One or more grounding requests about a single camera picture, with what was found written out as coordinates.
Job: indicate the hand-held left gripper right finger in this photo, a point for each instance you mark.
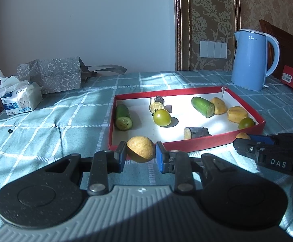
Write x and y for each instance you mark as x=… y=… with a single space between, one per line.
x=161 y=158

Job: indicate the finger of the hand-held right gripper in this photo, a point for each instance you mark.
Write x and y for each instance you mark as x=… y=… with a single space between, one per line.
x=247 y=146
x=262 y=139

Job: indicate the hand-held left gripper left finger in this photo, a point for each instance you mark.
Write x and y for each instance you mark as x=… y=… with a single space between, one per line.
x=121 y=156

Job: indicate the yellow potato chunk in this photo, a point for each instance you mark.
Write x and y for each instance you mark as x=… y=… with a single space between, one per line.
x=237 y=114
x=219 y=105
x=242 y=136

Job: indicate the round yellow potato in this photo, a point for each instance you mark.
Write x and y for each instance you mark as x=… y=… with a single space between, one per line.
x=140 y=147

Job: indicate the green tomato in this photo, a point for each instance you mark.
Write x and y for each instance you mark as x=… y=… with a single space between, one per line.
x=162 y=118
x=245 y=123

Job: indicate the shallow red cardboard tray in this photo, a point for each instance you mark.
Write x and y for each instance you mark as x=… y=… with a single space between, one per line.
x=141 y=131

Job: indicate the green cucumber piece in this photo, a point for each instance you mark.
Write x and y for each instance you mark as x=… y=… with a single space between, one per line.
x=201 y=105
x=123 y=116

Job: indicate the dark eggplant piece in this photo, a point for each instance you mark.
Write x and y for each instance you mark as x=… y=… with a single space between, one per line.
x=196 y=132

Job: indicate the blue electric kettle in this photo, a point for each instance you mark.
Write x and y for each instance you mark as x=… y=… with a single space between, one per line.
x=249 y=65

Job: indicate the brown wooden chair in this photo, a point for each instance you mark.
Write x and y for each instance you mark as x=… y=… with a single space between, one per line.
x=287 y=45

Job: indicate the grey patterned tote bag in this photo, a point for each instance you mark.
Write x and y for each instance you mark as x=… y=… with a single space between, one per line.
x=53 y=75

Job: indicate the white tissue pack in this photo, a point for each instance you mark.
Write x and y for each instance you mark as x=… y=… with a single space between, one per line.
x=23 y=100

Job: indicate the white wall switch panel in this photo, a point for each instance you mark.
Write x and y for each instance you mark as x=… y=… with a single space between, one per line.
x=213 y=49

